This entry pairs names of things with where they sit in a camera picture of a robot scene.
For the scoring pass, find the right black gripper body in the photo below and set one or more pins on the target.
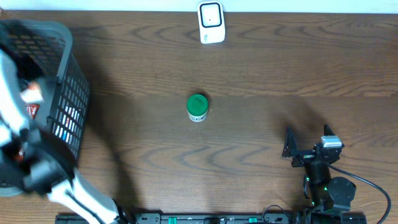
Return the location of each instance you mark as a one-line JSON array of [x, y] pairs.
[[304, 157]]

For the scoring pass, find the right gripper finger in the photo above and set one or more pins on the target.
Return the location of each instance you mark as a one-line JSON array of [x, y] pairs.
[[290, 147], [327, 130]]

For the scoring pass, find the green lid jar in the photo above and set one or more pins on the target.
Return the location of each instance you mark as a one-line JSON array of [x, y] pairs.
[[197, 108]]

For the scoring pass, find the white blue medicine box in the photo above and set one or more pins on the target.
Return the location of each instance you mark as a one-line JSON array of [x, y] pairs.
[[67, 125]]

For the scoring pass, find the red Top chocolate bar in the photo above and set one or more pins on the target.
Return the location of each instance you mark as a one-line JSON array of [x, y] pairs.
[[32, 110]]

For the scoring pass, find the small orange box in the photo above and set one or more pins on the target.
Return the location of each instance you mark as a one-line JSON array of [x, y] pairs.
[[32, 93]]

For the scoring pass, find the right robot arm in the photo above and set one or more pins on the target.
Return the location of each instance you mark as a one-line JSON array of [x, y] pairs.
[[331, 196]]

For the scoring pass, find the white barcode scanner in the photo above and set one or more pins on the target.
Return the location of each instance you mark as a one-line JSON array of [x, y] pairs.
[[211, 22]]

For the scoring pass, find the grey plastic mesh basket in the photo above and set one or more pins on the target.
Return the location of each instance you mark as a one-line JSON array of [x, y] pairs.
[[66, 93]]

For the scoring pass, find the black mounting rail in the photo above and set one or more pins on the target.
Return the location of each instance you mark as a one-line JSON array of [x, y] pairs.
[[232, 218]]

